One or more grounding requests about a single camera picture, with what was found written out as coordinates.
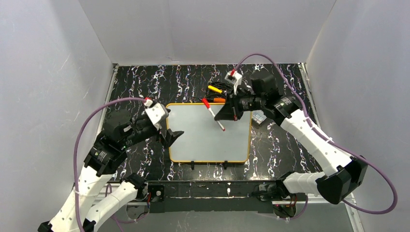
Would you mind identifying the white marker pen red ends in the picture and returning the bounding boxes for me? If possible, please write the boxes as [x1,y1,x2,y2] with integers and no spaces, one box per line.
[201,98,226,131]

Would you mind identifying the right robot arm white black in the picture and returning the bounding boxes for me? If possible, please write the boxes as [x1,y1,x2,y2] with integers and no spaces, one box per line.
[214,71,367,204]

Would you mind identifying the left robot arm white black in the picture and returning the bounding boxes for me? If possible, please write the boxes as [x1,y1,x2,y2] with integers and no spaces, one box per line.
[38,110,183,232]

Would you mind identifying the clear plastic screw box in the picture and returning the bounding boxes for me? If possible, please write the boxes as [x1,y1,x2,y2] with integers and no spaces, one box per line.
[252,110,267,125]

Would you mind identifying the orange handled tool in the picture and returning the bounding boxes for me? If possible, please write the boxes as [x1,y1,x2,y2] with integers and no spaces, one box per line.
[213,98,226,103]

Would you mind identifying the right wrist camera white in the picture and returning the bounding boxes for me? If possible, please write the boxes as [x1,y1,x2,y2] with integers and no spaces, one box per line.
[224,69,242,95]

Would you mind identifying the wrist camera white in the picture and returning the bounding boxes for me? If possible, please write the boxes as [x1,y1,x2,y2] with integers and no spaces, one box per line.
[144,99,169,131]
[224,69,242,95]

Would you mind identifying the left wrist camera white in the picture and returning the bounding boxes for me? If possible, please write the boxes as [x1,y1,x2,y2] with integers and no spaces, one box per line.
[144,99,169,131]

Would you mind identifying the yellow handled tool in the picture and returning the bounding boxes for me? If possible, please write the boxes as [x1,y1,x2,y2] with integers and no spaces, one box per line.
[207,85,223,94]

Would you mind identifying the whiteboard with yellow frame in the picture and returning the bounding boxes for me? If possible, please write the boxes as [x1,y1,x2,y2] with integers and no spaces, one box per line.
[166,103,252,163]

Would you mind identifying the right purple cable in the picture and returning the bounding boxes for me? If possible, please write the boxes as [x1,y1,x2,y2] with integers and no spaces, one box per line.
[230,53,398,215]

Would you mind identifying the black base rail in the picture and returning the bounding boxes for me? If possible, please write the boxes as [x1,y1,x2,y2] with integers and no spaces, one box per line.
[105,181,308,215]

